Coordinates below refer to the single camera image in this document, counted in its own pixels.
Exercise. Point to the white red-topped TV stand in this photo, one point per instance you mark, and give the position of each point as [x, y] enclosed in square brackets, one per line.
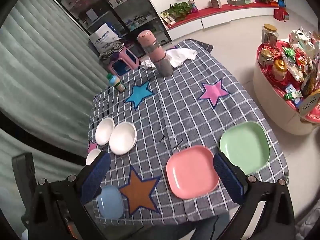
[225, 17]

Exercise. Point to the pink plastic stool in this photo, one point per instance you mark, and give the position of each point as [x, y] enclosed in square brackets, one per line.
[122, 61]

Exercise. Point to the green plate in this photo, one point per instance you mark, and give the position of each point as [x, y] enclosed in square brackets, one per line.
[246, 146]

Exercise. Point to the small green-capped bottle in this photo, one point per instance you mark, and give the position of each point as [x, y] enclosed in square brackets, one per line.
[116, 82]

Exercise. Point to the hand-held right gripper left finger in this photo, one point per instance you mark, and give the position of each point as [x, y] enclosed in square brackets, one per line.
[96, 177]

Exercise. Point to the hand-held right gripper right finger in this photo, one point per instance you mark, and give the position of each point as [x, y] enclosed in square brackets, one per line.
[228, 180]

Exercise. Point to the blue plate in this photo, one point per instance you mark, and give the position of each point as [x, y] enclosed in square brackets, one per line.
[111, 202]

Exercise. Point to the pink and grey thermos bottle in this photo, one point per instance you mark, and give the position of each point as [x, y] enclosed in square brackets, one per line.
[155, 52]

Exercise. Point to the grey checked star tablecloth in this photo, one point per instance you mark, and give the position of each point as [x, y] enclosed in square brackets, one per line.
[175, 100]

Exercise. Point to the small white bowl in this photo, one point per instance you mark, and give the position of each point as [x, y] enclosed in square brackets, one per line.
[91, 156]

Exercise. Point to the white cloth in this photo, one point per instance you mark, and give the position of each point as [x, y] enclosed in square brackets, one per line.
[178, 55]

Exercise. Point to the green potted plant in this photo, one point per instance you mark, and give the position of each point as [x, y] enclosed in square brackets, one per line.
[178, 8]

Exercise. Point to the tall gold-lidded jar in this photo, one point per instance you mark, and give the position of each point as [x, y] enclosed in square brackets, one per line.
[269, 33]

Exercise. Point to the pile of snack packets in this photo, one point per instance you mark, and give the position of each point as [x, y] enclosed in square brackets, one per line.
[302, 57]

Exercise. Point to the round white side table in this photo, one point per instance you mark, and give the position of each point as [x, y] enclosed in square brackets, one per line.
[270, 100]

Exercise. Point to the pink plate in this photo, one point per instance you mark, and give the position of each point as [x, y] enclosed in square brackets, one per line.
[191, 172]

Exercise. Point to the grey clothes pile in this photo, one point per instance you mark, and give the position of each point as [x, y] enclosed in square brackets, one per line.
[110, 51]

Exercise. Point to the blue ornament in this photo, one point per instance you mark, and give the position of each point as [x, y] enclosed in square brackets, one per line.
[281, 3]

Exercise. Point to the glass door cabinet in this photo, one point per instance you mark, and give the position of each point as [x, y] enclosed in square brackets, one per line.
[120, 5]

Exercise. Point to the gold-lidded round jar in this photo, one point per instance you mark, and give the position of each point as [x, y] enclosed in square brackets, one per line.
[279, 68]

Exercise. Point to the crumpled white tissue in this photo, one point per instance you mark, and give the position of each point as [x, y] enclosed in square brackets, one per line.
[147, 63]

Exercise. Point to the red gift bag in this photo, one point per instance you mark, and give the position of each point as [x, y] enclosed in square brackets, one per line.
[281, 14]

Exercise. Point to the small glass jar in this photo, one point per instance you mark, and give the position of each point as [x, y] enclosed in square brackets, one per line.
[265, 56]

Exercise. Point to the pink purple figurine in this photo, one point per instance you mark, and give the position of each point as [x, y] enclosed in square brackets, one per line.
[193, 6]

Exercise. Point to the flat green box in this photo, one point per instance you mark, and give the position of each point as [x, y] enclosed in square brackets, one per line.
[238, 1]

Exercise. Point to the white shopping bag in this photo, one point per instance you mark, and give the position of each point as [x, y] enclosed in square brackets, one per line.
[105, 37]

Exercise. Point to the grey-green curtain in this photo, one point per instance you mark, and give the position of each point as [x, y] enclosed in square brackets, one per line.
[37, 67]

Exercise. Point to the open cardboard box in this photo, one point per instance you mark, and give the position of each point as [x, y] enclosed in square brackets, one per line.
[215, 2]

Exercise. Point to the green tube bottle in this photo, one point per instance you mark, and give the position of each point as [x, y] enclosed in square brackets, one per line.
[292, 95]

